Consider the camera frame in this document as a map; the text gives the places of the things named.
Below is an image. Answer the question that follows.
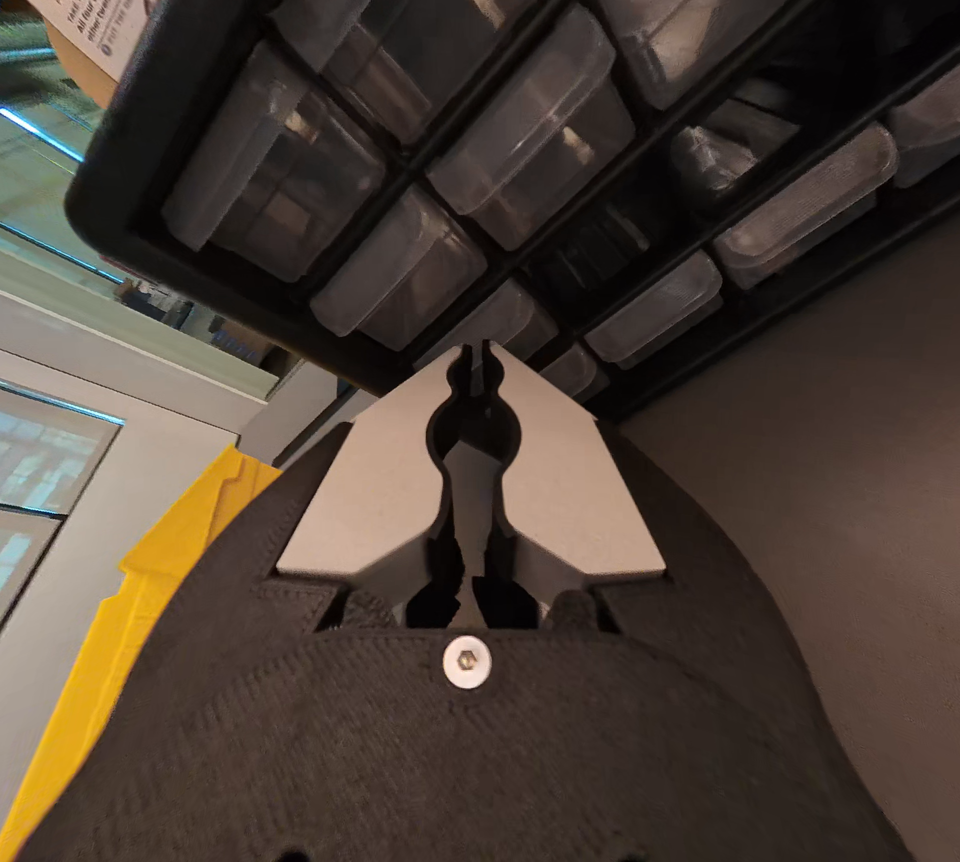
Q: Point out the black drawer cabinet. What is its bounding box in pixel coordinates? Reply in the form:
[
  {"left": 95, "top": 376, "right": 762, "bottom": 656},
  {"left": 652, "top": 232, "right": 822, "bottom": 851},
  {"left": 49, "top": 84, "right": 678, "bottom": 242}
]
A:
[{"left": 63, "top": 0, "right": 960, "bottom": 425}]

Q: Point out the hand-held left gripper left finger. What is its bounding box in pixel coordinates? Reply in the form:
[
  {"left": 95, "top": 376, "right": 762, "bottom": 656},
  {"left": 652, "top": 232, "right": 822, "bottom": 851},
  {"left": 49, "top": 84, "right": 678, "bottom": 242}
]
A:
[{"left": 276, "top": 344, "right": 475, "bottom": 629}]

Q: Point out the small clear plastic drawer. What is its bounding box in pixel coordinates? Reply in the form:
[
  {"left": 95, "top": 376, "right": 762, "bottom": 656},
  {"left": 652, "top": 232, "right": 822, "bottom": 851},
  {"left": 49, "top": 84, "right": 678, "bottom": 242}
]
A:
[{"left": 414, "top": 277, "right": 561, "bottom": 390}]

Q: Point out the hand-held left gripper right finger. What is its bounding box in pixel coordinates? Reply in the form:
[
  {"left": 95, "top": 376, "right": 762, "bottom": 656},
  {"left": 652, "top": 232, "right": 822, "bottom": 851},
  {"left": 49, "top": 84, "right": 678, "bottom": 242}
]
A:
[{"left": 480, "top": 340, "right": 667, "bottom": 626}]

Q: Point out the window with white blinds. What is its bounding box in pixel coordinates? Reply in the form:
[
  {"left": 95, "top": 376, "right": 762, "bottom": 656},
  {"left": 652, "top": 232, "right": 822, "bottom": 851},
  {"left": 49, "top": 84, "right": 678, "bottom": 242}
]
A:
[{"left": 0, "top": 382, "right": 125, "bottom": 626}]

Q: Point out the group of clear cabinet drawers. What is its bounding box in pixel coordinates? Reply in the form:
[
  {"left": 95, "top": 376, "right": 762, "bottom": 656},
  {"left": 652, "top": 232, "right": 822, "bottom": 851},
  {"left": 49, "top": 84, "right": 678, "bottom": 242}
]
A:
[{"left": 161, "top": 0, "right": 960, "bottom": 399}]

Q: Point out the instruction sheet on wooden stand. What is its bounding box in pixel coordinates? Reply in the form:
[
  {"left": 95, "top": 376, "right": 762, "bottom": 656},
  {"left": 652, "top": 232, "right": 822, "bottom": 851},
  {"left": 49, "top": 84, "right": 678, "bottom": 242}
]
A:
[{"left": 43, "top": 14, "right": 123, "bottom": 110}]

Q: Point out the yellow plastic bin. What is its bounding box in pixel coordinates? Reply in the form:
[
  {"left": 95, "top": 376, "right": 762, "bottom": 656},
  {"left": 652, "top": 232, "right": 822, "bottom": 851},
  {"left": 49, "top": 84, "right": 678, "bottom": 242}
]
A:
[{"left": 0, "top": 445, "right": 284, "bottom": 862}]

